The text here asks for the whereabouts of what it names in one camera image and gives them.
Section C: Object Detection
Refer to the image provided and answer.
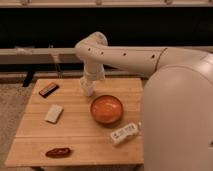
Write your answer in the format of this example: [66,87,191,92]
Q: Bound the red brown snack packet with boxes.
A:
[46,148,71,158]

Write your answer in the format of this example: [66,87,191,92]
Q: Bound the grey horizontal rail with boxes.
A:
[0,46,213,65]

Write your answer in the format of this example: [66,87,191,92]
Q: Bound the orange bowl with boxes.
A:
[90,95,123,124]

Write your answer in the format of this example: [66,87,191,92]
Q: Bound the white plastic bottle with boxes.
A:
[110,123,139,145]

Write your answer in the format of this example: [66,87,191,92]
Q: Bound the white sponge block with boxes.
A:
[45,104,63,123]

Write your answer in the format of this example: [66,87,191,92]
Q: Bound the dark chocolate bar packet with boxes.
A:
[39,83,59,98]

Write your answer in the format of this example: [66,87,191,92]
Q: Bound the wooden table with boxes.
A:
[5,79,144,167]

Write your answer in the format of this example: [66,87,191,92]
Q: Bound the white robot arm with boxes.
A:
[75,32,213,171]

